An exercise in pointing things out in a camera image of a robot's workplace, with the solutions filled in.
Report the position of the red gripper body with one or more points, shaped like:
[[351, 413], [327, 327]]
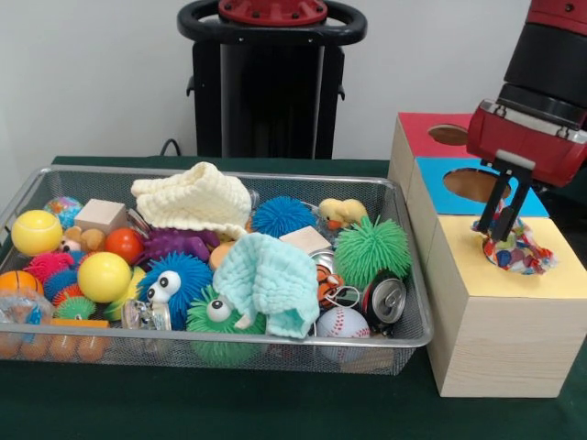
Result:
[[527, 144]]

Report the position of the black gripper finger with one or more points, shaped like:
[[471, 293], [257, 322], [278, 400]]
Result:
[[494, 201], [514, 208]]

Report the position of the multicoloured patterned cloth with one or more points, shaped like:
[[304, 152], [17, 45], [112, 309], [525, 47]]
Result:
[[518, 256]]

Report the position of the green spiky rubber ball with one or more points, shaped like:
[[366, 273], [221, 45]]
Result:
[[371, 247]]

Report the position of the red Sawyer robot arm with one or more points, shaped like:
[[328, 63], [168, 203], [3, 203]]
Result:
[[550, 55]]

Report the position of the wooden box with three holes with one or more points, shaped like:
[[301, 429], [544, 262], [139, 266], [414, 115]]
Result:
[[504, 344]]

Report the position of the shallow clear mesh bin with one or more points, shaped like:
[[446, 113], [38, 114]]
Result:
[[321, 355]]

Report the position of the dark green side table cloth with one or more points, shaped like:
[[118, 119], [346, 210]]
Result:
[[573, 201]]

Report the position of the silver drinks can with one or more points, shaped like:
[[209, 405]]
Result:
[[387, 300]]

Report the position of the yellow duck plush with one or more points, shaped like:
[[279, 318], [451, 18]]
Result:
[[341, 212]]

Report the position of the orange striped tiger plush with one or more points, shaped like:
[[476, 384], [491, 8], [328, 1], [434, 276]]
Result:
[[328, 283]]

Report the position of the white toy baseball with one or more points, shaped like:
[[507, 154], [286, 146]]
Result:
[[341, 323]]

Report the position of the light blue waffle cloth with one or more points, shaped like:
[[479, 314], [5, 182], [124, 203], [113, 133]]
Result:
[[275, 266]]

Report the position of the cream waffle cloth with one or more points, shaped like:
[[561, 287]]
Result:
[[197, 197]]

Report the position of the green spiky ball with eyes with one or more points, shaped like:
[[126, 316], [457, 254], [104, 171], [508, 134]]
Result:
[[206, 323]]

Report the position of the blue spiky ball with eyes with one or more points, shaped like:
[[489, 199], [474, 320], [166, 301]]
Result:
[[179, 284]]

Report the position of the yellow tennis ball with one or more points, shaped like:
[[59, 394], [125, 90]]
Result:
[[36, 232]]

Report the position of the orange toy basketball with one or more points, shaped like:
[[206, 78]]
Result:
[[18, 282]]

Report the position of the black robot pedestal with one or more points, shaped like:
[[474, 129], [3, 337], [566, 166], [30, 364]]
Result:
[[275, 101]]

